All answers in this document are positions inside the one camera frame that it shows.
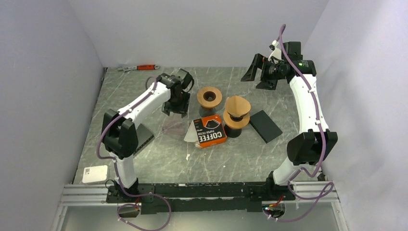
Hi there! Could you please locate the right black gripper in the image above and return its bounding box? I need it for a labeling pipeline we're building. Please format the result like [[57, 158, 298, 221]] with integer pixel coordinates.
[[241, 53, 286, 90]]

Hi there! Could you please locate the clear plastic filter bag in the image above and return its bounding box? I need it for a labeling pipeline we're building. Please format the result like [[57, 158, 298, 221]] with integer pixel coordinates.
[[161, 114, 189, 137]]

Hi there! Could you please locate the white paper coffee filter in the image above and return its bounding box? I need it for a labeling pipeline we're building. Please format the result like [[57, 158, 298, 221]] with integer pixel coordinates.
[[184, 122, 198, 142]]

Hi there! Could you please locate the brown paper coffee filter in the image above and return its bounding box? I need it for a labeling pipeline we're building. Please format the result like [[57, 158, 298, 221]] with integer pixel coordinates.
[[225, 95, 251, 117]]

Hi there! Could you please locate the wooden dripper ring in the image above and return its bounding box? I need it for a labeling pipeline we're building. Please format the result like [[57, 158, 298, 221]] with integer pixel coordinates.
[[197, 86, 223, 111], [223, 110, 251, 130]]

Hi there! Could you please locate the blue ribbed glass dripper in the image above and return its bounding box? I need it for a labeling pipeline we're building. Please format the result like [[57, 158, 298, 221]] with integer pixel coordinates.
[[230, 115, 245, 122]]

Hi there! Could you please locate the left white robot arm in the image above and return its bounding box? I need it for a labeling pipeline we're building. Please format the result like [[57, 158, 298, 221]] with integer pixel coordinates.
[[96, 69, 194, 202]]

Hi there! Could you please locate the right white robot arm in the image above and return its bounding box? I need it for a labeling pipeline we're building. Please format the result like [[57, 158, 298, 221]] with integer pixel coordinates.
[[241, 40, 338, 200]]

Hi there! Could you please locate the orange coffee filter box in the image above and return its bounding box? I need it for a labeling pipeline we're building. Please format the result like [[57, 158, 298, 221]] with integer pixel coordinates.
[[191, 114, 227, 149]]

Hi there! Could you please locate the left black flat box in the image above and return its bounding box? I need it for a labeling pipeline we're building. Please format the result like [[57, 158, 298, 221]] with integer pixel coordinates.
[[133, 124, 154, 156]]

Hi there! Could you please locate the black flat box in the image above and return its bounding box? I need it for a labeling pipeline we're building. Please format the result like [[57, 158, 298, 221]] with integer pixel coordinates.
[[133, 124, 154, 156], [249, 110, 283, 143]]

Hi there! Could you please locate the right black flat box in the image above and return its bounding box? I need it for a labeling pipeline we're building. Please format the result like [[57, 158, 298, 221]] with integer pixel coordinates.
[[249, 110, 283, 143]]

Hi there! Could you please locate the black server base cup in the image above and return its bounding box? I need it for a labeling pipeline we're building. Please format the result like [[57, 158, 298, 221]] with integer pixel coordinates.
[[224, 124, 242, 138]]

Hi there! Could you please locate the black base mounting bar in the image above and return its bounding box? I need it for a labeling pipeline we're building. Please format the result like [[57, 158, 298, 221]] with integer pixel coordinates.
[[106, 179, 295, 215]]

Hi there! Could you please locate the white small box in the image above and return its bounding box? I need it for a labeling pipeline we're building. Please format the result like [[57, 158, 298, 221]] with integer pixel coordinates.
[[82, 165, 108, 184]]

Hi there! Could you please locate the orange handled wrench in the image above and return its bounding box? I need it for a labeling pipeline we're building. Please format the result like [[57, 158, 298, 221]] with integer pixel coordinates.
[[117, 64, 161, 73]]

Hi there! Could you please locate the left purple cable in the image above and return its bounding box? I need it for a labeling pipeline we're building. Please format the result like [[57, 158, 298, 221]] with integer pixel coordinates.
[[96, 76, 172, 231]]

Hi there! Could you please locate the purple cable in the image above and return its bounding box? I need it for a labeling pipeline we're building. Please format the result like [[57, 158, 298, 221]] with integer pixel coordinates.
[[96, 76, 172, 231], [262, 24, 335, 223]]

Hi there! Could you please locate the aluminium frame rail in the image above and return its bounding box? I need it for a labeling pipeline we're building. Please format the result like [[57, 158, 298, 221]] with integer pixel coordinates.
[[60, 181, 327, 206]]

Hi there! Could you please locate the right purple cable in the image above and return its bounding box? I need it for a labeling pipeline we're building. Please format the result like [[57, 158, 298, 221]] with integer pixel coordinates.
[[262, 24, 335, 223]]

